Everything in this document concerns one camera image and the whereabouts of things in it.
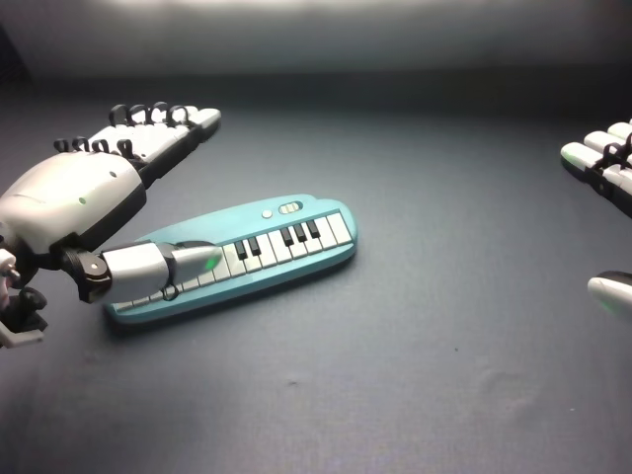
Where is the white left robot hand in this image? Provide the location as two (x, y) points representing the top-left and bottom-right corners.
(0, 101), (224, 305)

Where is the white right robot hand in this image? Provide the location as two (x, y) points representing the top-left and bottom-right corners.
(560, 118), (632, 320)

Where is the grey table cloth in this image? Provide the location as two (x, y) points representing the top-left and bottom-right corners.
(0, 73), (632, 474)

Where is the teal toy piano keyboard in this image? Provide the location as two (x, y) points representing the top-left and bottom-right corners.
(102, 195), (359, 326)

